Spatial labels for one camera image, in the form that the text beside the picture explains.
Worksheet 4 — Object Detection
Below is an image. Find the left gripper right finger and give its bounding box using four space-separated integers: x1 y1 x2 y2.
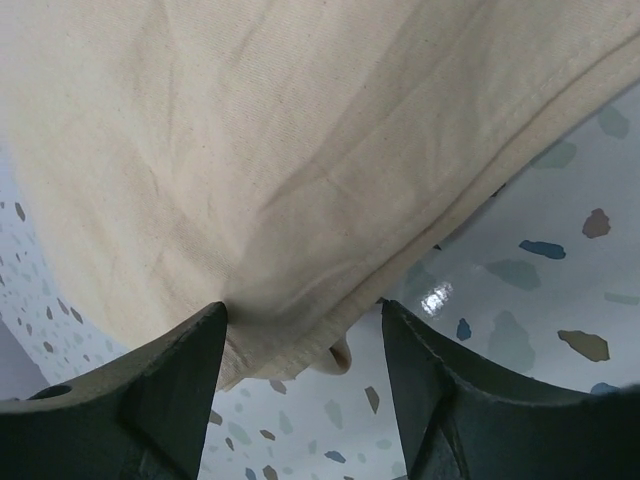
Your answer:
381 300 639 479

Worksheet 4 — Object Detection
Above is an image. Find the beige cloth mat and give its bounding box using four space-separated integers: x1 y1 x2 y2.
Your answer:
1 1 639 389

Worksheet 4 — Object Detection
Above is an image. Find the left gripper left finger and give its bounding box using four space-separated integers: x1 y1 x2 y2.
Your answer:
1 302 227 479

